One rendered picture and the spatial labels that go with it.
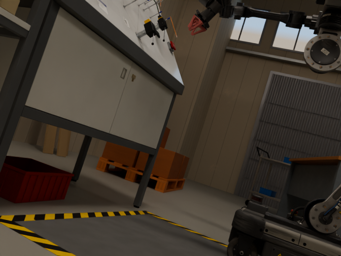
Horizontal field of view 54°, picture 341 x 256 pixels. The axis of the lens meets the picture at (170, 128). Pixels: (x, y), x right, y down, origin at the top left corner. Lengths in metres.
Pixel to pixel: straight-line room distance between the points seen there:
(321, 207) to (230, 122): 6.48
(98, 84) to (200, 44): 5.94
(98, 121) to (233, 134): 6.55
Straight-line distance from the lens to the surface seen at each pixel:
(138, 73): 1.86
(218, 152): 8.05
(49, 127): 3.95
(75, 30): 1.47
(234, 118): 8.12
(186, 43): 7.54
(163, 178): 3.56
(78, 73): 1.50
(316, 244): 1.62
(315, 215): 1.76
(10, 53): 1.43
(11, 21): 1.22
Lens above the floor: 0.39
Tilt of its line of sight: 5 degrees up
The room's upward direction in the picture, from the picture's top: 18 degrees clockwise
